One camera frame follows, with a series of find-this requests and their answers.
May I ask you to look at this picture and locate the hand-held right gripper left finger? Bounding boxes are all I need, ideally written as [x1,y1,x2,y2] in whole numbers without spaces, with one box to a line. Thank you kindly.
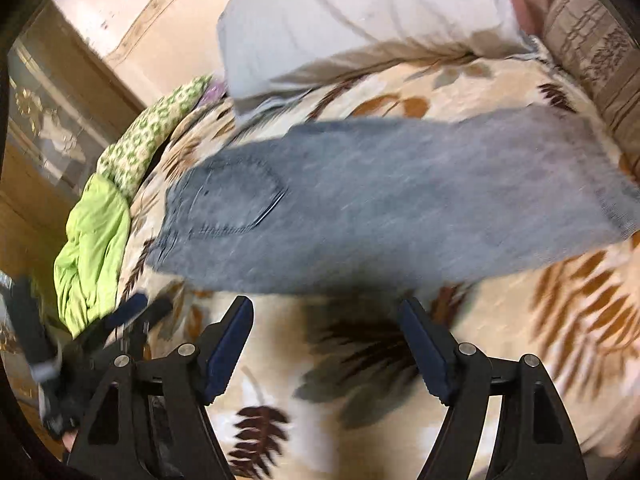
[67,296,255,480]

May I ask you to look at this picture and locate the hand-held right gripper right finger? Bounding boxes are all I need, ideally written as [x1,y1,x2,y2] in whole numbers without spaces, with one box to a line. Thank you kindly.
[398,297,589,480]

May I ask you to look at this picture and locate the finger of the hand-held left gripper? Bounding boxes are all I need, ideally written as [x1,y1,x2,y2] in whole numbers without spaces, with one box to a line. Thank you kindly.
[120,298,174,361]
[75,292,150,356]

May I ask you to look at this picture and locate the grey denim pants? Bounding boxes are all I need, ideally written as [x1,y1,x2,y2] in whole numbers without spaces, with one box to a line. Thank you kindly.
[148,106,640,296]

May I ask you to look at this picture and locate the lime green cloth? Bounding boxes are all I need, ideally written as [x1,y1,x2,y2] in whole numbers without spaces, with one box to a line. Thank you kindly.
[53,174,132,339]

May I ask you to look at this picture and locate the leaf print blanket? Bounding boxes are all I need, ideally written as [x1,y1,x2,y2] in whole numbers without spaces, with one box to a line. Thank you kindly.
[107,50,640,480]

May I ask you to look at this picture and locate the green floral print cloth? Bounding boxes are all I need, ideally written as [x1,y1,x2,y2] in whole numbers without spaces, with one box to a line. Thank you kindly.
[96,75,215,200]

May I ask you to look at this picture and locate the wooden wardrobe with glass door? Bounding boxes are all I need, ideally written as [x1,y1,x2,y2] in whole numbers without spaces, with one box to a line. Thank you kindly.
[0,5,146,281]

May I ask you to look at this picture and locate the purple cloth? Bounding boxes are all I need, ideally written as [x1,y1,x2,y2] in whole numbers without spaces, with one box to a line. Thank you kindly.
[199,78,229,109]

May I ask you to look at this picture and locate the white pillow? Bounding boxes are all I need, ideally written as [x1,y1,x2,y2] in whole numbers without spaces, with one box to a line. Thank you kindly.
[216,0,535,117]

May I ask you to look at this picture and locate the brown patterned headboard cushion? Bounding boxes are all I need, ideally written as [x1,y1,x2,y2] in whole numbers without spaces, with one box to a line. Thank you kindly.
[540,0,640,161]

